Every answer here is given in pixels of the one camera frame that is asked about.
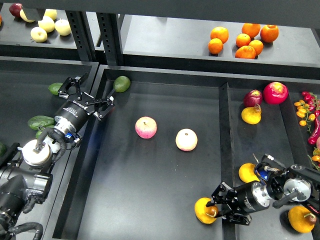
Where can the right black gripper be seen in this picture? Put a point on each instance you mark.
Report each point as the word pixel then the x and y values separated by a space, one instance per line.
pixel 226 195

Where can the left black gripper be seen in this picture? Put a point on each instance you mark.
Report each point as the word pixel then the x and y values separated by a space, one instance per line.
pixel 80 106

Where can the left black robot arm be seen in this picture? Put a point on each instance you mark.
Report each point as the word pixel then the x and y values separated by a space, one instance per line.
pixel 26 171

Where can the green avocado tray corner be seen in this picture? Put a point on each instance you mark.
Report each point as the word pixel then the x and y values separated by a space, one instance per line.
pixel 121 84

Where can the green avocado left tray top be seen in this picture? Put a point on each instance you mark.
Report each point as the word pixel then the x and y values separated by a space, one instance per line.
pixel 54 88

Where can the yellow pear with stem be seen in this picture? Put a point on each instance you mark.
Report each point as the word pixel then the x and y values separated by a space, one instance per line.
pixel 246 171

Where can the green avocado cluster top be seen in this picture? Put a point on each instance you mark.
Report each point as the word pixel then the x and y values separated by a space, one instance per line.
pixel 40 120

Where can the green avocado cluster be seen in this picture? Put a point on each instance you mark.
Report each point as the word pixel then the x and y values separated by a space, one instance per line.
pixel 38 133
pixel 40 120

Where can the green avocado cluster middle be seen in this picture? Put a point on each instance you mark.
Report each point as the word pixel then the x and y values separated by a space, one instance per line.
pixel 38 133

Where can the pale yellow pear right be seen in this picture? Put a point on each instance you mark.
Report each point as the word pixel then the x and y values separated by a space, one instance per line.
pixel 62 26

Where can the pale yellow pear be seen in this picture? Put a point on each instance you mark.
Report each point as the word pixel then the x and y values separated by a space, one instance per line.
pixel 38 34
pixel 52 13
pixel 47 24
pixel 62 26

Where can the pale yellow pear front left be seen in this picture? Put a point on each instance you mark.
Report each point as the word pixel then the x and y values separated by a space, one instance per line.
pixel 38 34

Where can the pale yellow pear middle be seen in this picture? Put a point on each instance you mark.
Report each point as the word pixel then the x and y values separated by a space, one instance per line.
pixel 47 24

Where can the pale yellow pear back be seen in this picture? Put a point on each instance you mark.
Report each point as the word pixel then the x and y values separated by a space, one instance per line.
pixel 52 13

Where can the avocado at left edge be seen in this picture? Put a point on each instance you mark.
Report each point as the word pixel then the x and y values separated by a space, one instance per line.
pixel 3 149

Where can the pale yellow pear partly hidden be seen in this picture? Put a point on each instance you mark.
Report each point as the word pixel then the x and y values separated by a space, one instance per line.
pixel 24 17

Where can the pink red apple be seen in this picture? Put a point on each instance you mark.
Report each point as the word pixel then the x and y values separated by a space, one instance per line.
pixel 146 127

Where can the left black tray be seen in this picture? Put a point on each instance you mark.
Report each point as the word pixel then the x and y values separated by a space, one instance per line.
pixel 24 94

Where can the black tray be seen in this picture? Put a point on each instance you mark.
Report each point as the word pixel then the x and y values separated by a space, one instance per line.
pixel 24 94
pixel 278 134
pixel 131 188

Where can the pale yellow pink apple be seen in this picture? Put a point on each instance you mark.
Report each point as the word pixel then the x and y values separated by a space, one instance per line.
pixel 186 140

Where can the right black tray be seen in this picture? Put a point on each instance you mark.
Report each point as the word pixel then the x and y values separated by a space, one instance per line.
pixel 278 134

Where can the center black tray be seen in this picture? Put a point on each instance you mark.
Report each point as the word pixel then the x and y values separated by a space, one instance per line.
pixel 131 188

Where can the cherry tomato bunch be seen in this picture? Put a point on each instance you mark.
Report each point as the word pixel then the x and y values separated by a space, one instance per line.
pixel 307 108
pixel 315 158

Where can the red chili pepper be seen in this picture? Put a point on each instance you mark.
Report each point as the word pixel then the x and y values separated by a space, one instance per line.
pixel 312 140

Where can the dark red apple right tray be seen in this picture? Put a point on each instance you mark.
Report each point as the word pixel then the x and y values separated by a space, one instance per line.
pixel 252 98

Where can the dark red apple shelf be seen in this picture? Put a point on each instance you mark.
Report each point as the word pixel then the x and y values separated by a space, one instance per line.
pixel 15 9

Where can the orange far left lower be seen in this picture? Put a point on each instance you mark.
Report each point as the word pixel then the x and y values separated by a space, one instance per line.
pixel 215 46

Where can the orange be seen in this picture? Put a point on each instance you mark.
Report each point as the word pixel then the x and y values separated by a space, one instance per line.
pixel 245 52
pixel 221 33
pixel 269 33
pixel 215 46
pixel 257 45
pixel 251 29

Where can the orange far left upper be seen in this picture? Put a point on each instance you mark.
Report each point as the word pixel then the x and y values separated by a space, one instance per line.
pixel 221 33

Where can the orange front bottom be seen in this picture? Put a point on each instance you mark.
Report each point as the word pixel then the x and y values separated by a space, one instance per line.
pixel 245 52

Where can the orange right lower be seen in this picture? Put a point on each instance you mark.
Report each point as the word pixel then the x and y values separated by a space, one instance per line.
pixel 257 45

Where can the orange top middle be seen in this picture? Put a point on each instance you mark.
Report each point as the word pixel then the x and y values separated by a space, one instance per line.
pixel 251 29

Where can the orange top right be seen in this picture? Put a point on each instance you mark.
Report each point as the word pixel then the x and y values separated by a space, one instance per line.
pixel 269 33

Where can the black perforated shelf post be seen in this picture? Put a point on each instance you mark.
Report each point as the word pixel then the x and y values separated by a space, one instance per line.
pixel 109 35

